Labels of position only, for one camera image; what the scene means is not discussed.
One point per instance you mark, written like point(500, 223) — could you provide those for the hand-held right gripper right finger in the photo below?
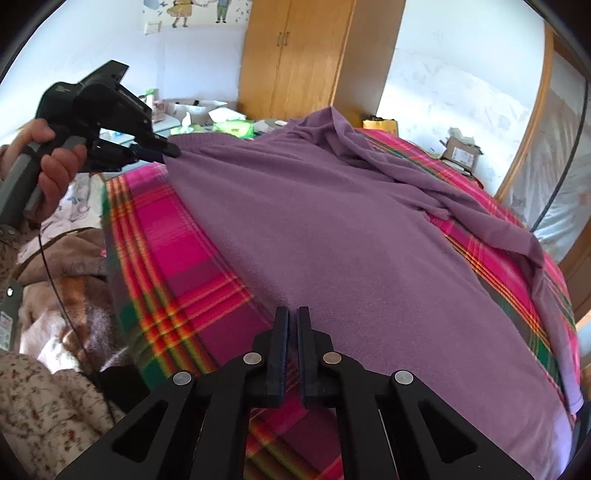
point(305, 364)

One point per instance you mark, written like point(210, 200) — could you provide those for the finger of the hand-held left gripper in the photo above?
point(157, 146)

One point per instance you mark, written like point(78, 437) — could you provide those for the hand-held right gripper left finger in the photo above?
point(280, 364)

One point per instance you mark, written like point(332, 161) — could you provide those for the purple sweater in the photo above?
point(346, 240)

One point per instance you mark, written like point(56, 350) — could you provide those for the person's left hand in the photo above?
point(55, 168)

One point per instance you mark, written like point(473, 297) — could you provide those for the green tissue pack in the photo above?
point(235, 128)

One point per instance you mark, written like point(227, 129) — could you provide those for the pink green plaid blanket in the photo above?
point(157, 258)

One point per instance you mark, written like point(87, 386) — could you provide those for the brown fleece blanket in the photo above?
point(60, 277)

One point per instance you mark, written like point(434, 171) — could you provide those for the wooden wardrobe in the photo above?
point(314, 55)

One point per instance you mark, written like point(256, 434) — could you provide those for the yellow printed bag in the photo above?
point(381, 127)

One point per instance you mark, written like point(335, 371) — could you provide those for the person's floral fleece robe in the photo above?
point(41, 415)

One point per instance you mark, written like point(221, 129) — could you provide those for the cardboard box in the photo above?
point(459, 157)

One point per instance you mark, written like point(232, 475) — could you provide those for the wooden door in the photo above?
point(577, 286)

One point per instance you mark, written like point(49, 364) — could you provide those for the translucent door curtain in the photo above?
point(554, 161)

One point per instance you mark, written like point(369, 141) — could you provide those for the cartoon wall sticker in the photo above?
point(184, 11)

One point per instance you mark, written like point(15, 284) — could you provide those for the wooden door frame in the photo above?
point(531, 115)

